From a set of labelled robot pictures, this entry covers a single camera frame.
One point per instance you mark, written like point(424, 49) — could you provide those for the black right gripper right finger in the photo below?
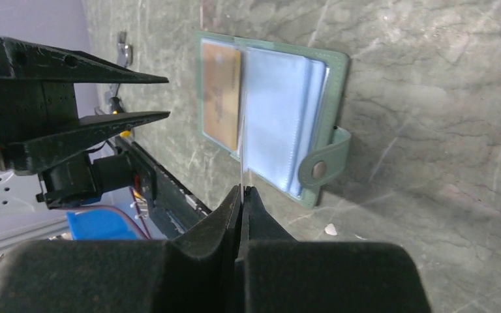
point(277, 273)

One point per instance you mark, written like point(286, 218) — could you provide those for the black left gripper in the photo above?
point(39, 123)

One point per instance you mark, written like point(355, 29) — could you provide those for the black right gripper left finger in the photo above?
point(192, 273)

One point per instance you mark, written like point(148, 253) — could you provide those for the green card holder wallet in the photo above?
point(290, 96)

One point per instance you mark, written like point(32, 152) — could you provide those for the gold credit card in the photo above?
point(221, 69)

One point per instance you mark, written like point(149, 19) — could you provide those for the yellow black screwdriver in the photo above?
point(116, 107)

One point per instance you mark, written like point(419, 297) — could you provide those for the blue plastic bin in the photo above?
point(100, 225)

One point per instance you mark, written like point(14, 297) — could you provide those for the silver open-end wrench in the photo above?
point(124, 59)

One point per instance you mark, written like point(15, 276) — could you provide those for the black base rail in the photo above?
point(173, 208)

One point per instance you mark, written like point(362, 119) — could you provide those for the aluminium frame rail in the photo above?
point(42, 229)

